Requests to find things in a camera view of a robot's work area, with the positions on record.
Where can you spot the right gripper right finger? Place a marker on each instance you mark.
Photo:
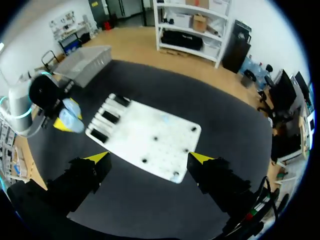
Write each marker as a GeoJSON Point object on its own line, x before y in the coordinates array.
{"type": "Point", "coordinates": [215, 177]}

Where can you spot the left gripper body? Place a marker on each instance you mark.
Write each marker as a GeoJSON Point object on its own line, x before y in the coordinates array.
{"type": "Point", "coordinates": [43, 92]}

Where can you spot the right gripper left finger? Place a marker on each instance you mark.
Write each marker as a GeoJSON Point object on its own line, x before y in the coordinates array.
{"type": "Point", "coordinates": [85, 172]}

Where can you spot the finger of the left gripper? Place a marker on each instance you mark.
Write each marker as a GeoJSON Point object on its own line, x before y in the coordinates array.
{"type": "Point", "coordinates": [59, 125]}
{"type": "Point", "coordinates": [76, 110]}

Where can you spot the pale blue earbud case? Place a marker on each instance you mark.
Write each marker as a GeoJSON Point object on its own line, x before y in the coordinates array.
{"type": "Point", "coordinates": [71, 120]}

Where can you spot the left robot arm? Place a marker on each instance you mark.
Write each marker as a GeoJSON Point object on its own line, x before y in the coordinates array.
{"type": "Point", "coordinates": [20, 110]}

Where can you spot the white plate with black stands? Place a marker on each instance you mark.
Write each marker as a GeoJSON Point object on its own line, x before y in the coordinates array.
{"type": "Point", "coordinates": [147, 135]}

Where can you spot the grey slotted basket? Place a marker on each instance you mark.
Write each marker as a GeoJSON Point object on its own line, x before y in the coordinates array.
{"type": "Point", "coordinates": [83, 65]}

